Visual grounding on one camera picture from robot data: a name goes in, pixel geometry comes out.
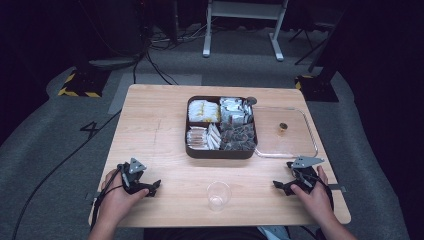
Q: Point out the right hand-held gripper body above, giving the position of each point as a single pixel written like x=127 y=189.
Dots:
x=305 y=175

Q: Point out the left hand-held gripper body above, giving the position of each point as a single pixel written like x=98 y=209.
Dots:
x=133 y=178

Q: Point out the person's right hand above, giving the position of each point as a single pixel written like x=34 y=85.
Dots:
x=318 y=201

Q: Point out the person's left hand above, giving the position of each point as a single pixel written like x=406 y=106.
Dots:
x=116 y=206

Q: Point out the clear box lid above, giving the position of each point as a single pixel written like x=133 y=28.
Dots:
x=293 y=146

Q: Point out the pale blue shoe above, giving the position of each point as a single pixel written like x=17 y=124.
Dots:
x=274 y=233

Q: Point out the small brown lid knob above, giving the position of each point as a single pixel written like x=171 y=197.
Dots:
x=283 y=126

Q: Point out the person's dark clothing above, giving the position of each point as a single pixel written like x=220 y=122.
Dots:
x=200 y=234

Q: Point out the clear plastic cup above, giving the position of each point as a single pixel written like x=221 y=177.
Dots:
x=218 y=196

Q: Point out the pile of dark tea bags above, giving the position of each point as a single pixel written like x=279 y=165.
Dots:
x=238 y=136

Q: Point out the pile of clear stick packets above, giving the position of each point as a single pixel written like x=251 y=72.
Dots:
x=201 y=137

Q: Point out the brown compartment box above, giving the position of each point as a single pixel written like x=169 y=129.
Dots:
x=216 y=154

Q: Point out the pile of white yellow packets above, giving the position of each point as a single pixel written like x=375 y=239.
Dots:
x=203 y=111

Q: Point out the black yellow striped stand base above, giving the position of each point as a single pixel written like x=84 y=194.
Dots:
x=318 y=88
x=83 y=85

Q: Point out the pile of silver packets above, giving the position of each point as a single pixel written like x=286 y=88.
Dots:
x=235 y=110

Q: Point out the grey round knob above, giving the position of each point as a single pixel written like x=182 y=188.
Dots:
x=251 y=100

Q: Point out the grey flat stand base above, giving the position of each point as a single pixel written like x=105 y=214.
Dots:
x=111 y=63

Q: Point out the black tripod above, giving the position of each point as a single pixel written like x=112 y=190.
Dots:
x=310 y=43

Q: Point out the white desk frame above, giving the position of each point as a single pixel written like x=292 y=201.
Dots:
x=246 y=10

